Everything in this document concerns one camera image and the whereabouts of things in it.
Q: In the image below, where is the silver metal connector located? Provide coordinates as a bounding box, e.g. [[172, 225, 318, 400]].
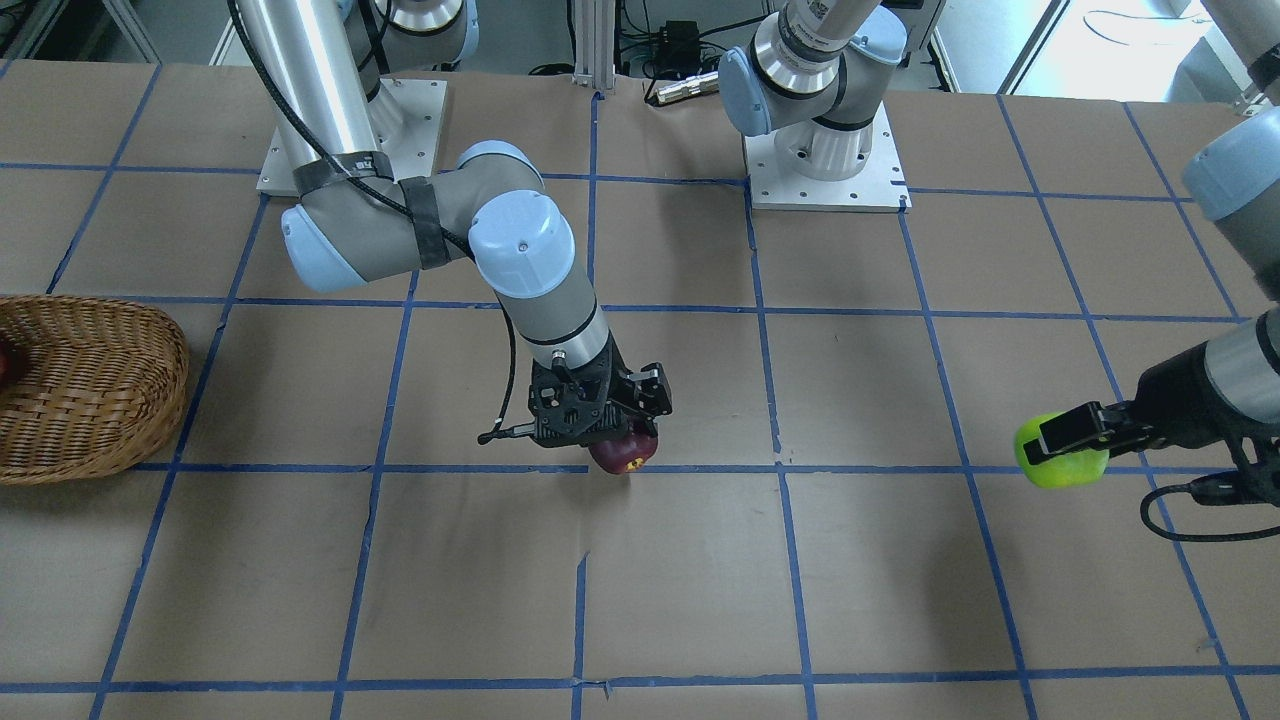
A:
[[643, 70, 721, 108]]

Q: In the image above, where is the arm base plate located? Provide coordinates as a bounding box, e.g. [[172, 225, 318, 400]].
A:
[[742, 104, 913, 213], [256, 78, 448, 200]]

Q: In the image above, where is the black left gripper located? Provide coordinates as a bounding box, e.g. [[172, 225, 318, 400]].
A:
[[1036, 342, 1263, 464]]

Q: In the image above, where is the oval woven wicker basket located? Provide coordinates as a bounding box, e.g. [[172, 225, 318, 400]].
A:
[[1, 295, 189, 486]]

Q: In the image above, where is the black gripper cable arm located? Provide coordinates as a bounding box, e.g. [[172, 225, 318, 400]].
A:
[[228, 0, 541, 447], [1140, 439, 1280, 544]]

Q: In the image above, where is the dark red apple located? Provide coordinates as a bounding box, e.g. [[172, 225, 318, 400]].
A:
[[588, 427, 659, 475]]

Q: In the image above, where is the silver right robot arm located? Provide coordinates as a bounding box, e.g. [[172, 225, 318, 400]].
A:
[[228, 1, 672, 466]]

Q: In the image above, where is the green apple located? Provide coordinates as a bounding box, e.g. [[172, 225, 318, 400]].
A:
[[1012, 413, 1110, 489]]

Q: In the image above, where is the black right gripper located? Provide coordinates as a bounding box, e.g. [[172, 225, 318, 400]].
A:
[[527, 337, 673, 448]]

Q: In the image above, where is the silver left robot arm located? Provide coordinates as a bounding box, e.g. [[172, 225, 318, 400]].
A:
[[718, 1, 1279, 479]]

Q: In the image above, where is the black gripper cable left arm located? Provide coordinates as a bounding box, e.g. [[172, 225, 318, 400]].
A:
[[1140, 439, 1280, 544]]

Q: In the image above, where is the black gripper cable right arm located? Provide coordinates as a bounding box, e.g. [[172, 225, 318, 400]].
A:
[[228, 0, 541, 447]]

